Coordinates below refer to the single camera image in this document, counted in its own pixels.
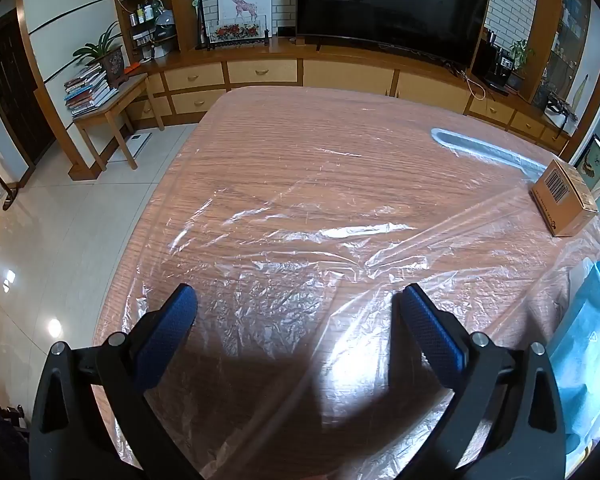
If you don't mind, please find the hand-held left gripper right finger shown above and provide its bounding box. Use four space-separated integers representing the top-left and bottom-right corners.
389 282 567 480

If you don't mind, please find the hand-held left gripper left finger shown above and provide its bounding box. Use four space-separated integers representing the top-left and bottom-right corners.
28 282 201 480

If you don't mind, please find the blue white plastic packet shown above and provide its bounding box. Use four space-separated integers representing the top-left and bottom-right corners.
550 255 600 461

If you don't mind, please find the clear plastic table cover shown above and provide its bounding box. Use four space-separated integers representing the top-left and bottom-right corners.
92 87 600 480

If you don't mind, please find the small brown cardboard box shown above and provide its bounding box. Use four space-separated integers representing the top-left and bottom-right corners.
529 158 600 237

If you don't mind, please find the white floor scale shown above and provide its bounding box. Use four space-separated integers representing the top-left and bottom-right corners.
125 130 153 156

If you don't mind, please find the small wooden side table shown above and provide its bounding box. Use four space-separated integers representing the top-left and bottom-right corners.
72 72 166 171

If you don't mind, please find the stack of books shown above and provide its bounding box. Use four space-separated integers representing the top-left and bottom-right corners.
62 64 118 118

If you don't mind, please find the black ornament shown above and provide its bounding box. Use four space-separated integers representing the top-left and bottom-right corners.
547 92 578 126

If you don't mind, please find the potted orchid plant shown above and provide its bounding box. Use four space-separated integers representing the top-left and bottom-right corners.
72 20 128 88

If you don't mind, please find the black coffee machine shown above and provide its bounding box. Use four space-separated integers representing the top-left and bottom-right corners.
472 35 516 93

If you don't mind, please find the small green potted plant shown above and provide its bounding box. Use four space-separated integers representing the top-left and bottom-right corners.
507 39 536 91

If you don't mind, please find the dark wooden door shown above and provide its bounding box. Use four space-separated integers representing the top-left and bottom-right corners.
0 7 58 171

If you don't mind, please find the grey helmet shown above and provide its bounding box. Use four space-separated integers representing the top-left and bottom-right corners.
150 10 178 43

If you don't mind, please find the row of small bottles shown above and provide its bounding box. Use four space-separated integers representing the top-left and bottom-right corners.
129 2 156 26

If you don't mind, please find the black flat television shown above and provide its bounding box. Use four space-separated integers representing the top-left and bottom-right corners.
296 0 492 68

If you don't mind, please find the giraffe picture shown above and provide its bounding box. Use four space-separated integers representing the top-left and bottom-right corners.
217 0 273 28

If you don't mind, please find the white cable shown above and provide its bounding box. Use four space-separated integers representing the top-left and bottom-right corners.
462 72 486 98

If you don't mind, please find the wooden wall cabinet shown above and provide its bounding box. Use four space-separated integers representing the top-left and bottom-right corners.
111 0 600 161

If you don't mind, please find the red flower glass frame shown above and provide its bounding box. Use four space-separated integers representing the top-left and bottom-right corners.
207 16 271 51

